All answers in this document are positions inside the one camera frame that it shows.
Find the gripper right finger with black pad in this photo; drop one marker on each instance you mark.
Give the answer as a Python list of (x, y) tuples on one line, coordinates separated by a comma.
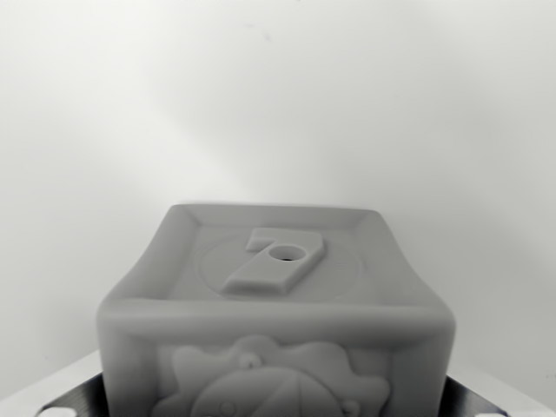
[(478, 397)]

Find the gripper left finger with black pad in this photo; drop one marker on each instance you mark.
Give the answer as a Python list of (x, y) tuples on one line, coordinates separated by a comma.
[(65, 393)]

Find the grey embossed number cube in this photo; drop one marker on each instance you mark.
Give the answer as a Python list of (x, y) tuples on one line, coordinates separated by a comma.
[(278, 321)]

